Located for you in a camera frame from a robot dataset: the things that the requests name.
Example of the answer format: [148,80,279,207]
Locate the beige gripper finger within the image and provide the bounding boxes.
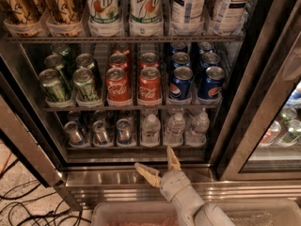
[135,163,161,187]
[166,147,181,170]

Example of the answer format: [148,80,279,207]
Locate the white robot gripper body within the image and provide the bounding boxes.
[159,170,191,202]

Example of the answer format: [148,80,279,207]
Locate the clear water bottle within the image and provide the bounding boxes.
[185,112,210,147]
[141,114,161,147]
[164,113,185,147]

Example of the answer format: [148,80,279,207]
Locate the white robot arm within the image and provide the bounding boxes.
[135,147,235,226]

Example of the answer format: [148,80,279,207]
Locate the steel fridge door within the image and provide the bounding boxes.
[217,31,301,182]

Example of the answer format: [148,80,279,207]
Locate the silver can bottom right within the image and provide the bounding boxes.
[116,119,132,145]

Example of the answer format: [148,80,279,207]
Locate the silver can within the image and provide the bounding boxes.
[92,121,110,145]
[116,119,132,145]
[64,121,85,146]

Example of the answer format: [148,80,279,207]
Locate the clear plastic bin left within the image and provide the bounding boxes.
[90,202,180,226]

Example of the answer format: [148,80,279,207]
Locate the clear plastic bin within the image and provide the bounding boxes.
[213,199,301,226]
[90,202,180,226]

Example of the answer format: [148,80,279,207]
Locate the silver can bottom middle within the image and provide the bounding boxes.
[92,121,110,145]

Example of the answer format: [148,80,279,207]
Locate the blue Pepsi can front left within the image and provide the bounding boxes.
[169,66,193,100]

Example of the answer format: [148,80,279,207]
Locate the blue pepsi can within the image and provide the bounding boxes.
[200,52,220,69]
[198,66,225,100]
[171,52,191,69]
[169,66,193,100]

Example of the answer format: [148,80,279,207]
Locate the red Coca-Cola can front right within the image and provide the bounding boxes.
[138,67,161,102]

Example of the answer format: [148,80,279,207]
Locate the red coca-cola can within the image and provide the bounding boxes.
[138,67,161,102]
[105,68,131,105]
[139,52,159,69]
[108,53,129,72]

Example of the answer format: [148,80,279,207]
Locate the blue Pepsi can front right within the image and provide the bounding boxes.
[198,66,225,100]

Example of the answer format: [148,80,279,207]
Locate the red Coca-Cola can front left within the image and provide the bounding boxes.
[105,68,131,105]

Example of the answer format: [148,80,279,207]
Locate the silver can bottom left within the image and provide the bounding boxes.
[64,121,85,146]

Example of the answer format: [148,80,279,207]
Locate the green soda can front right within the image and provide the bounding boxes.
[73,68,100,102]

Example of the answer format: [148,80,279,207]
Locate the green soda can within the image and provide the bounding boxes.
[73,68,100,102]
[75,53,102,87]
[39,69,71,103]
[44,54,72,89]

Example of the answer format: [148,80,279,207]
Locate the clear plastic bin right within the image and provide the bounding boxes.
[213,199,301,226]

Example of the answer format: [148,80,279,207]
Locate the green soda can front left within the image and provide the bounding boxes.
[39,69,71,103]

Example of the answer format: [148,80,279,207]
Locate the white tea can left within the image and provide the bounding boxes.
[171,0,205,24]

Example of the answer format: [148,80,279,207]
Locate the white tea can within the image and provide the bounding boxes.
[171,0,205,24]
[213,0,247,24]

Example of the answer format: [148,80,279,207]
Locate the white 7UP can right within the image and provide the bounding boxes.
[130,0,161,24]

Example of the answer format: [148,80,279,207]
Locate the white 7up can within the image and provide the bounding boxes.
[87,0,119,24]
[130,0,161,24]

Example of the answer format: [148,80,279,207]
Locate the white tea can right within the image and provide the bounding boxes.
[213,0,247,24]

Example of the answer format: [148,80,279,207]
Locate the white 7UP can left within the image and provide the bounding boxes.
[87,0,119,24]

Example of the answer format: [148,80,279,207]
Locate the gold LaCroix can right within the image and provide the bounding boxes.
[45,0,86,24]

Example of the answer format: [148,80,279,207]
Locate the gold lacroix can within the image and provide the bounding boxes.
[0,0,45,24]
[45,0,86,24]

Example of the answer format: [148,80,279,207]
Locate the gold LaCroix can left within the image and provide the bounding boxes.
[0,0,45,24]

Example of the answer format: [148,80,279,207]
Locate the black floor cables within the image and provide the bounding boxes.
[0,158,92,226]

